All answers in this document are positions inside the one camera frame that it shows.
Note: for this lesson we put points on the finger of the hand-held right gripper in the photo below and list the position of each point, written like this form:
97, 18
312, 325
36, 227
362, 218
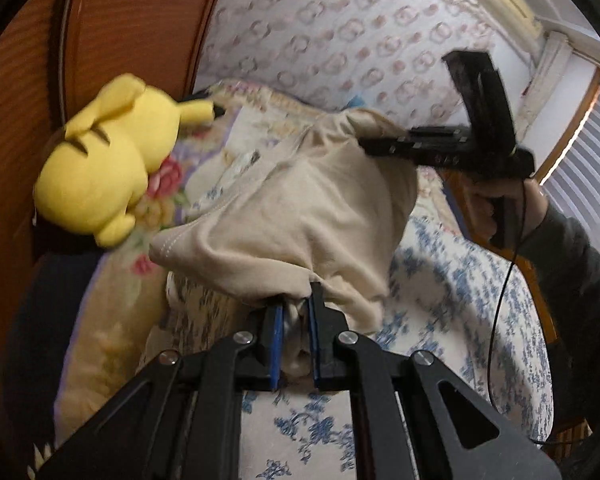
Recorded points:
415, 147

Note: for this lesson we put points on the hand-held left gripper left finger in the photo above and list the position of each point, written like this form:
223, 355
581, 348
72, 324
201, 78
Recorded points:
278, 347

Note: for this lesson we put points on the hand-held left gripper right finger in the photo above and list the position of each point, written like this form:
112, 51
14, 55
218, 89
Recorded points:
314, 350

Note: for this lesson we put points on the beige printed t-shirt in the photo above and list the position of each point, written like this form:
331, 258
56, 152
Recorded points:
290, 200

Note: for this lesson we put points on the person's right hand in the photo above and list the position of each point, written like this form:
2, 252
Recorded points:
482, 215

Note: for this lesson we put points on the tied beige curtain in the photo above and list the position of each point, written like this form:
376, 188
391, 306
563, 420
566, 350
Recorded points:
550, 70

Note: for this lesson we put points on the striped window blind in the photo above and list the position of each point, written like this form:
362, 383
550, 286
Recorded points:
595, 160

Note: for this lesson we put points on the floral bed sheet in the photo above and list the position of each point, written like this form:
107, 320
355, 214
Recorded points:
455, 310

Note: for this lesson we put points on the yellow plush toy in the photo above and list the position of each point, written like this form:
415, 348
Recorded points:
105, 170

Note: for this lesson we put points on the wooden louvered wardrobe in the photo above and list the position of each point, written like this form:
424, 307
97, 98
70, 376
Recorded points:
130, 25

